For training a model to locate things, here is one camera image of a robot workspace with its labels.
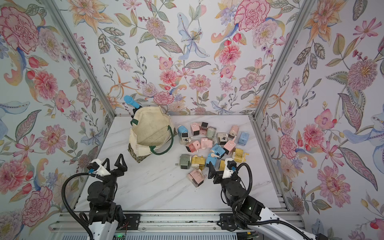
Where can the mint green pencil sharpener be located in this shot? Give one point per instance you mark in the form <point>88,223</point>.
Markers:
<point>211,131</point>

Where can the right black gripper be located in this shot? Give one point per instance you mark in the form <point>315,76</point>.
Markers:
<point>213,172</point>

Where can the large pink pencil sharpener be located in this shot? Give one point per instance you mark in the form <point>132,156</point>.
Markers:
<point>195,129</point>

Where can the pink square pencil sharpener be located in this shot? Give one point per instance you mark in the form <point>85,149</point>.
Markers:
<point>193,146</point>

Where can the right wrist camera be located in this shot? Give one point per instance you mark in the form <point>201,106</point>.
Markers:
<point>230,168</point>

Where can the light blue pencil sharpener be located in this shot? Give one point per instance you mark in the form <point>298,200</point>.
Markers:
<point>182,131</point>

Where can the pink lever pencil sharpener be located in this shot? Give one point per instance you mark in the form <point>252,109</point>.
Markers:
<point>230,146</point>

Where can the blue cube pencil sharpener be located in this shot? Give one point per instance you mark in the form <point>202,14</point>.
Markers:
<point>243,138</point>

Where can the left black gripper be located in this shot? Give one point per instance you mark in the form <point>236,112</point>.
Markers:
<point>120,173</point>

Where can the sage green cube sharpener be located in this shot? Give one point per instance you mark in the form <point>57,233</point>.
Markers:
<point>184,161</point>

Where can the blue lever pencil sharpener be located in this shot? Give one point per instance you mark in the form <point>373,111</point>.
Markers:
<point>212,159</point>

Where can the cream green tote bag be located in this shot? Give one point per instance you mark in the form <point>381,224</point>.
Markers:
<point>152,133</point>

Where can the pink round pencil sharpener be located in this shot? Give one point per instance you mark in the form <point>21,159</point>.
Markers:
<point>233,131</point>

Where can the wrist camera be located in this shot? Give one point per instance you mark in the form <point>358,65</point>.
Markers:
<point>95,167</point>
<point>230,168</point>

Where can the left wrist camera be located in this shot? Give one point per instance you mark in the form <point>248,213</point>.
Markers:
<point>95,167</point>

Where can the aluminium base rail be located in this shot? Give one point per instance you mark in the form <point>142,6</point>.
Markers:
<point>174,226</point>

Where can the yellow crank pencil sharpener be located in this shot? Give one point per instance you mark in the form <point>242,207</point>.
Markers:
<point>239,155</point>

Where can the pale green cube sharpener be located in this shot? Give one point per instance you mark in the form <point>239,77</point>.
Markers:
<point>184,138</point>

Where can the blue round-front pencil sharpener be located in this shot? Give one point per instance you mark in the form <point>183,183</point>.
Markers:
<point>218,151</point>

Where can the cream pencil sharpener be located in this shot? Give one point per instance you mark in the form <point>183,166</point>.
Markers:
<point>222,138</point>

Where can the small pink pencil sharpener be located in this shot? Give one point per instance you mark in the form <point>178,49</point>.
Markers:
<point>203,128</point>

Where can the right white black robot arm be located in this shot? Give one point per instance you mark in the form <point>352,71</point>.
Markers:
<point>251,214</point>

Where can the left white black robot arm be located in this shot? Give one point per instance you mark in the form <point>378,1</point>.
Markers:
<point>105,216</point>

